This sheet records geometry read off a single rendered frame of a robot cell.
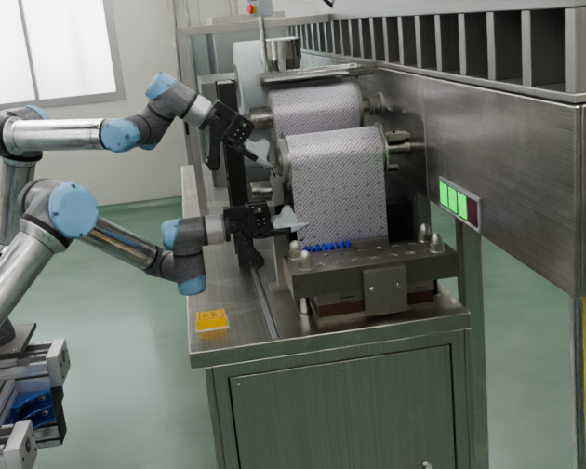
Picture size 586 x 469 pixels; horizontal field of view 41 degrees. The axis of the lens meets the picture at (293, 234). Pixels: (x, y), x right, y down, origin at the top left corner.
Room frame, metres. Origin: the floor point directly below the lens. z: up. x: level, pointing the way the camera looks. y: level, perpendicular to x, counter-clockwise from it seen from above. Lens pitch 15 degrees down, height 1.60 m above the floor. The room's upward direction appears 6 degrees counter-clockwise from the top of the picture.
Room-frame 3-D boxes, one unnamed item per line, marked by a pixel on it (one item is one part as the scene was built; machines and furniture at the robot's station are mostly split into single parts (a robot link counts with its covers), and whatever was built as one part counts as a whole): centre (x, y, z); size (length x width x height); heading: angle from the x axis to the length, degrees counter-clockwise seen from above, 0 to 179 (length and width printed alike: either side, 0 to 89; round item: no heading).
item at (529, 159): (2.70, -0.36, 1.29); 3.10 x 0.28 x 0.30; 7
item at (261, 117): (2.25, 0.06, 1.34); 0.06 x 0.06 x 0.06; 7
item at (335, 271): (1.84, -0.18, 1.00); 0.40 x 0.16 x 0.06; 97
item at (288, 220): (1.93, 0.00, 1.11); 0.09 x 0.03 x 0.06; 96
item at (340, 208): (1.96, -0.13, 1.11); 0.23 x 0.01 x 0.18; 97
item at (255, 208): (1.93, 0.11, 1.12); 0.12 x 0.08 x 0.09; 97
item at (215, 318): (1.82, 0.22, 0.91); 0.07 x 0.07 x 0.02; 7
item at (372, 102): (2.29, -0.26, 1.34); 0.07 x 0.07 x 0.07; 7
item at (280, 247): (2.03, 0.05, 1.05); 0.06 x 0.05 x 0.31; 97
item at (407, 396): (2.94, 0.06, 0.43); 2.52 x 0.64 x 0.86; 7
